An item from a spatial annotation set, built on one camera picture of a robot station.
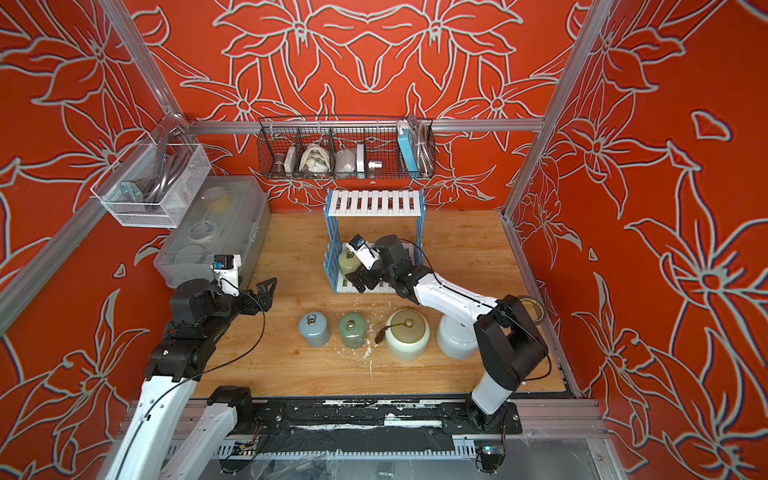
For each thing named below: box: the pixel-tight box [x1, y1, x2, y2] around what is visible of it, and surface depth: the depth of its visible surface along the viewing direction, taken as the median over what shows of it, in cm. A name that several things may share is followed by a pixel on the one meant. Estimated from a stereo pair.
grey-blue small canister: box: [298, 311, 330, 348], surface depth 83 cm
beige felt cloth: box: [299, 143, 331, 173], surface depth 92 cm
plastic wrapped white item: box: [334, 147, 357, 177], surface depth 96 cm
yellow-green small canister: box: [338, 248, 361, 276], surface depth 94 cm
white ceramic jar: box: [436, 314, 478, 360], surface depth 79 cm
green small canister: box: [339, 312, 367, 349], surface depth 81 cm
